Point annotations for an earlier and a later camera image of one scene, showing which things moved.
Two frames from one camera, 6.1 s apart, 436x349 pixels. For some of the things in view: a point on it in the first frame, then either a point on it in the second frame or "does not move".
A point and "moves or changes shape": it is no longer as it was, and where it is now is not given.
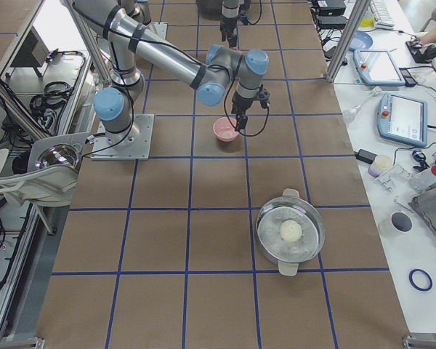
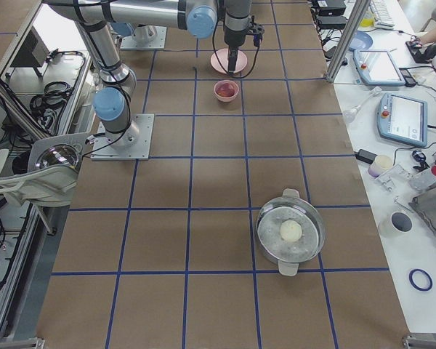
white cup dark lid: (399, 222) does not move
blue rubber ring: (416, 286) does not move
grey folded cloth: (434, 205) does not move
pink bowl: (224, 130) moves or changes shape
